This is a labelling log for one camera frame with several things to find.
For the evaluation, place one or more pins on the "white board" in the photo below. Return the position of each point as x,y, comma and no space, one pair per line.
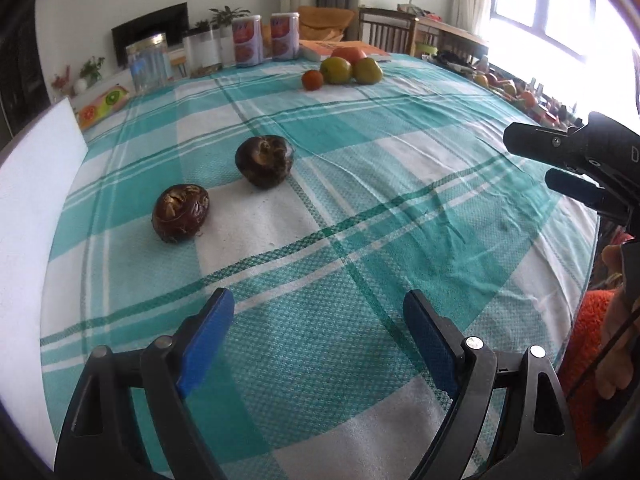
30,270

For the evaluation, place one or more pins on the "orange fuzzy garment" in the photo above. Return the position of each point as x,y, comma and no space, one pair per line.
585,350

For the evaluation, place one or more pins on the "orange cushion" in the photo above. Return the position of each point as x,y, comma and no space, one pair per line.
325,22

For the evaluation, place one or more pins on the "small green plant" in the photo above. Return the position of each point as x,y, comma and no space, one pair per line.
92,67

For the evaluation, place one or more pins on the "fruit print box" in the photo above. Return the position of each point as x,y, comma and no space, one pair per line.
102,102

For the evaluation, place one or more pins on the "window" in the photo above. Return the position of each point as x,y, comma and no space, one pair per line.
545,0

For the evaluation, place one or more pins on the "small red plant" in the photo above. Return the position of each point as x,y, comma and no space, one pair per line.
61,82

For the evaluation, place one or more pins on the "small red tomato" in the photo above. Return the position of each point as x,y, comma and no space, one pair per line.
312,80

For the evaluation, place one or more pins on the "red label can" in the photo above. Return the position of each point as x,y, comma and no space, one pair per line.
284,37
247,41

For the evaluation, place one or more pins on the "wooden chair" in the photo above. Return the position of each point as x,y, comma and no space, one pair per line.
387,30

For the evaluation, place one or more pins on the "orange book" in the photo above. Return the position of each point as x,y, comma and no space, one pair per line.
320,49

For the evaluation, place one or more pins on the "black framed screen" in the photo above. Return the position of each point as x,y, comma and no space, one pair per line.
150,30

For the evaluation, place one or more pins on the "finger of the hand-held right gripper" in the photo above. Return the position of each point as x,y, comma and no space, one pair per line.
572,185
537,141

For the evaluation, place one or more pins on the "person's right hand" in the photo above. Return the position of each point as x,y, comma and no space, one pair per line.
620,350

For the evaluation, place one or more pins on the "wooden side table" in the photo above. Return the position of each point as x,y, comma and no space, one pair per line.
450,35

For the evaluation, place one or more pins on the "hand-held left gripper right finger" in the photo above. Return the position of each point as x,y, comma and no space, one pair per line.
429,342

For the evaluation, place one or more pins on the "teal plaid tablecloth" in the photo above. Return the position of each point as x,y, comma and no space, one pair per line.
350,220

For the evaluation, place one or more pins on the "row of assorted small items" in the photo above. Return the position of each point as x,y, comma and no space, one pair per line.
530,92

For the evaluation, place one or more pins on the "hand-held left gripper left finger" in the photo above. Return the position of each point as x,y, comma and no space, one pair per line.
207,340

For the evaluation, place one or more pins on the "clear glass jar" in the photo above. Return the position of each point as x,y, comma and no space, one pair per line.
146,64

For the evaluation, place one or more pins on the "green orange persimmon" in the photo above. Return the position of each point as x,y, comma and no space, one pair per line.
368,71
335,71

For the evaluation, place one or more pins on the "dark brown water chestnut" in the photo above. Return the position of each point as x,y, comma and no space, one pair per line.
264,162
181,212

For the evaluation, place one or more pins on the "orange red persimmon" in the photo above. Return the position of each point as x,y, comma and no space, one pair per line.
349,53

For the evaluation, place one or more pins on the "green potted plant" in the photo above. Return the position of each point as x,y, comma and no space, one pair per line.
227,16

